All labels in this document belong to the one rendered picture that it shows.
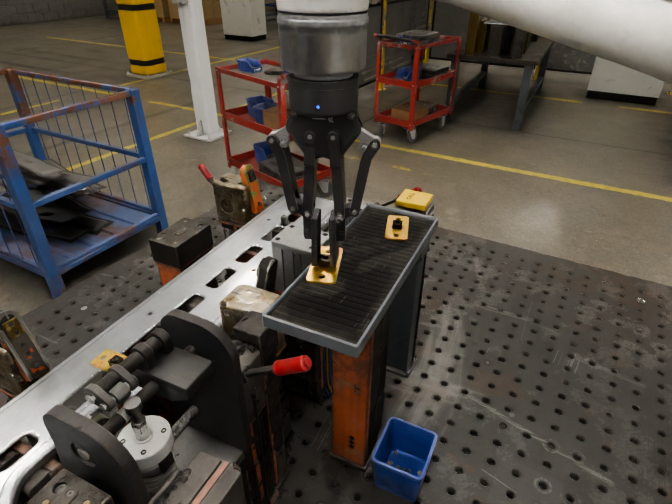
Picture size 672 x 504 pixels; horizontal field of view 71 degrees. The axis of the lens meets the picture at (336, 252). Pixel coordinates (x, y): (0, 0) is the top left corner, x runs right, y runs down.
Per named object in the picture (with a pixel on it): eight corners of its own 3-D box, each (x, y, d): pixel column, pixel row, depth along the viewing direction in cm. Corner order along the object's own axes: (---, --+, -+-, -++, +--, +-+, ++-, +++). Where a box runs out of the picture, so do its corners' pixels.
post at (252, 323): (269, 461, 95) (250, 306, 73) (290, 471, 93) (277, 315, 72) (255, 482, 91) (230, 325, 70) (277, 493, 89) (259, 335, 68)
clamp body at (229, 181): (238, 274, 151) (224, 168, 132) (277, 286, 146) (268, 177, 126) (218, 292, 143) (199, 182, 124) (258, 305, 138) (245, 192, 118)
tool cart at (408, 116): (414, 120, 526) (422, 24, 474) (449, 129, 500) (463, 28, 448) (368, 138, 475) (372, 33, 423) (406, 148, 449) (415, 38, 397)
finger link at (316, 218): (317, 219, 57) (311, 219, 57) (317, 267, 61) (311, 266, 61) (321, 208, 60) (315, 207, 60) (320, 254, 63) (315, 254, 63)
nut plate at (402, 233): (388, 216, 86) (388, 210, 86) (408, 218, 86) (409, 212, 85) (384, 239, 79) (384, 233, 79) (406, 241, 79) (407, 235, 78)
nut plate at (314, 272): (316, 247, 66) (316, 240, 65) (343, 249, 66) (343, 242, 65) (305, 282, 59) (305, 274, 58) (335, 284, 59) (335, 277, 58)
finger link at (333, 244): (332, 209, 59) (337, 209, 59) (333, 255, 63) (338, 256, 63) (328, 220, 57) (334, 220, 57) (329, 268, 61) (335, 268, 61)
